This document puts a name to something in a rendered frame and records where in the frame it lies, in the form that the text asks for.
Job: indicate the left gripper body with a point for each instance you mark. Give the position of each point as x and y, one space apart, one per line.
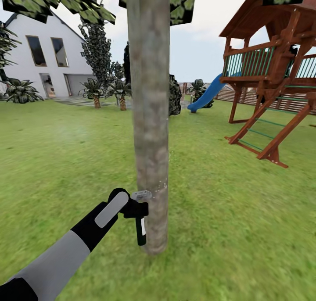
141 210

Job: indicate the pesticide atomizer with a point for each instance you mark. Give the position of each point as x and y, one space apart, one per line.
140 229

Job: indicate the fixed window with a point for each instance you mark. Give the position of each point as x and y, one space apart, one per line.
48 85

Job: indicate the garden chair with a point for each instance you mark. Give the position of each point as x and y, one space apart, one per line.
183 97

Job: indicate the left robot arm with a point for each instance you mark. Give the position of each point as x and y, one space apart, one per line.
46 276

